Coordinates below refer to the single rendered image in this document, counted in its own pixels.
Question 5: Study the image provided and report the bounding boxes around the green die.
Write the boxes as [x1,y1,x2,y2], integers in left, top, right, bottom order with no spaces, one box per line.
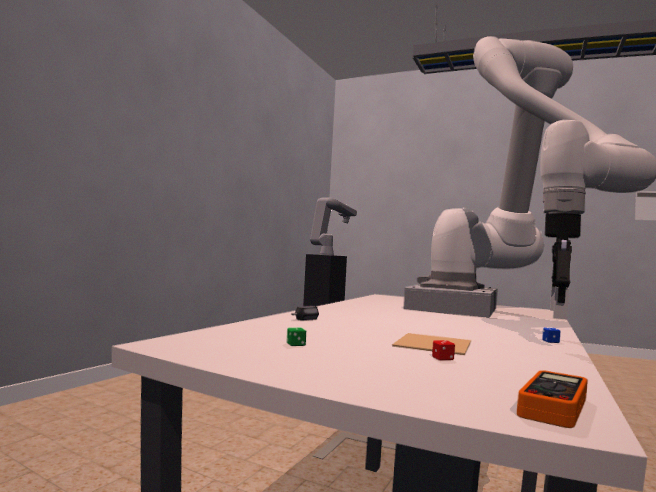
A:
[287,328,307,346]

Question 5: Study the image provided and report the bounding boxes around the tan flat mat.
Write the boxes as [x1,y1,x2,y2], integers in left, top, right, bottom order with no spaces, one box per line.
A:
[392,333,471,355]

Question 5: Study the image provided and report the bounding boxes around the red die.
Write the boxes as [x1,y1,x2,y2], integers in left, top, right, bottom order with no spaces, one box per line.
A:
[432,340,455,361]

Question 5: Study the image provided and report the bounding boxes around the blue die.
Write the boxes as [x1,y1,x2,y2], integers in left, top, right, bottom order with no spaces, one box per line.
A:
[542,328,561,343]

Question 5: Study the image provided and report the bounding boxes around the orange pocket multimeter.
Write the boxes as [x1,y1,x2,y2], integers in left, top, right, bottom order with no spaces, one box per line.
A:
[517,370,588,428]

